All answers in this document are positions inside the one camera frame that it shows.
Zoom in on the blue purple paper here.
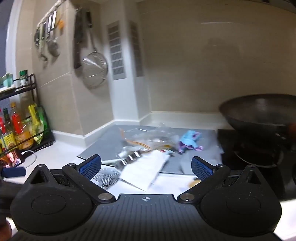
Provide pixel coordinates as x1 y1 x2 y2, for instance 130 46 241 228
178 130 204 154

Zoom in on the white charging cable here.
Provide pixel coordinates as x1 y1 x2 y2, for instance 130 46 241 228
21 151 38 169

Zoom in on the black wok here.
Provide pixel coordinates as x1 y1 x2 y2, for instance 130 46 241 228
218 93 296 140

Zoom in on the white black patterned cloth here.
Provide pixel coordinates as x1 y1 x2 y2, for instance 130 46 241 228
76 160 204 197

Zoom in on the teal container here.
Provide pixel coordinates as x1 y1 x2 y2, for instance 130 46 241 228
1 73 14 88

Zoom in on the red capped sauce bottle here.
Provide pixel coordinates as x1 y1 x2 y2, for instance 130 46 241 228
0 109 6 136

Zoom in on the black hanging utensil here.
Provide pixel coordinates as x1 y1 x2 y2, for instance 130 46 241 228
73 9 85 70

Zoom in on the metal ladle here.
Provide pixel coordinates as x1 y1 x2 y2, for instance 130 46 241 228
47 11 61 57

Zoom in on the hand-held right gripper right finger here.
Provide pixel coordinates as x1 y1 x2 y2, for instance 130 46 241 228
177 156 266 205

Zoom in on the metal mesh strainer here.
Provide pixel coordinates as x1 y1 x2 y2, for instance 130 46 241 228
81 11 109 89

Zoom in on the wide white wall vent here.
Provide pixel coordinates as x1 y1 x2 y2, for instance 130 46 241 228
107 21 127 80

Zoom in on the hanging metal utensil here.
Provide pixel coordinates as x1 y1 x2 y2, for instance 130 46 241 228
34 23 49 68

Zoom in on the yellow green snack packet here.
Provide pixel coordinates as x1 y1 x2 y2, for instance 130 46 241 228
28 104 40 142

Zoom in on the black wire rack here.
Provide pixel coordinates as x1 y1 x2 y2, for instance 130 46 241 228
0 74 55 163

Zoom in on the grey mat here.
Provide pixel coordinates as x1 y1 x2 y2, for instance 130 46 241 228
77 125 225 175

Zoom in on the stove burner support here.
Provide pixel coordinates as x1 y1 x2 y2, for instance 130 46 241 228
233 139 285 169

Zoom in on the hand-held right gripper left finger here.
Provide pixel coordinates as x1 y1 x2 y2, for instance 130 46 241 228
23 155 116 205

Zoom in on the green capped spice jar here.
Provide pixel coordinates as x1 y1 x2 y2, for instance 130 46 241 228
19 70 29 86

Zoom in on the black smartphone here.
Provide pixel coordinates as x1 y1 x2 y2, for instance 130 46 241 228
0 149 24 169

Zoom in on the clear plastic bag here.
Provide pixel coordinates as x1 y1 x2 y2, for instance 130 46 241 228
119 123 181 154

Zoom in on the green yellow label bottle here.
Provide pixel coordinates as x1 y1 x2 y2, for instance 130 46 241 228
0 108 16 152

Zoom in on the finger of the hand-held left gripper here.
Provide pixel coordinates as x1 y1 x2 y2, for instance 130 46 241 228
1 167 26 178

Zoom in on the black stove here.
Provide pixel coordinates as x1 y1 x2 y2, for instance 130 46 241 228
217 128 296 200

